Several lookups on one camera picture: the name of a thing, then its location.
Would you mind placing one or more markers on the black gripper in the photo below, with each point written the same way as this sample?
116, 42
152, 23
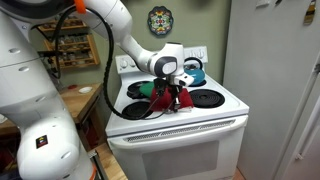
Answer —
173, 91

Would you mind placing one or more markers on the red terry cloth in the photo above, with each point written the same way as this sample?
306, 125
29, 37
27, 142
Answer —
186, 100

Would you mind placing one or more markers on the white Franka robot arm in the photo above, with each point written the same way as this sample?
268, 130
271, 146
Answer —
33, 100

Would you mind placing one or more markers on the large black coil burner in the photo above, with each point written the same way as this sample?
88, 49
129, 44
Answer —
207, 98

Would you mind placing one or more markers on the green quilted pot holder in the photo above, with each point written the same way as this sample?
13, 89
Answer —
146, 89

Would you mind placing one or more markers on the white electric stove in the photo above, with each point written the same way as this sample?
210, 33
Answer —
180, 156

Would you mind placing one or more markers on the wooden platform board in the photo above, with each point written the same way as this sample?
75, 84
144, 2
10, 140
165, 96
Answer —
111, 165

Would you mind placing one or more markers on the white refrigerator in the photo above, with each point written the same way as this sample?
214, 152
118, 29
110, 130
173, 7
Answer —
266, 83

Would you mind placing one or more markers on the small white dish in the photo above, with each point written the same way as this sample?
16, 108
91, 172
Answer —
85, 89

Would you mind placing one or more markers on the wooden spice rack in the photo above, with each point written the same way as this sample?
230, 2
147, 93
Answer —
93, 53

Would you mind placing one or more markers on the wooden side table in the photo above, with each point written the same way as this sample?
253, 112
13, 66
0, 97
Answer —
78, 103

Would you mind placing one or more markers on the small red lid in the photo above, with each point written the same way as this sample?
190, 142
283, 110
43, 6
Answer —
72, 87

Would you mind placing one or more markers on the white fridge paper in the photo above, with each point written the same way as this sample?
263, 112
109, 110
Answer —
262, 3

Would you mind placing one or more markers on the colourful fridge flyer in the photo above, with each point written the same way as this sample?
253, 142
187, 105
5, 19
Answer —
309, 12

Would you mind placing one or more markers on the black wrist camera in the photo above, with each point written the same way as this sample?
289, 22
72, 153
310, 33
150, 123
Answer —
160, 88

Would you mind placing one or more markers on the colourful decorative wall plate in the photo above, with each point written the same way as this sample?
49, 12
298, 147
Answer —
160, 20

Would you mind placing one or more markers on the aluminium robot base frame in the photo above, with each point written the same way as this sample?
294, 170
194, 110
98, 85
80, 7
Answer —
98, 165

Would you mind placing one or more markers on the black camera stand bar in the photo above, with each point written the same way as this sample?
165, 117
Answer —
50, 53

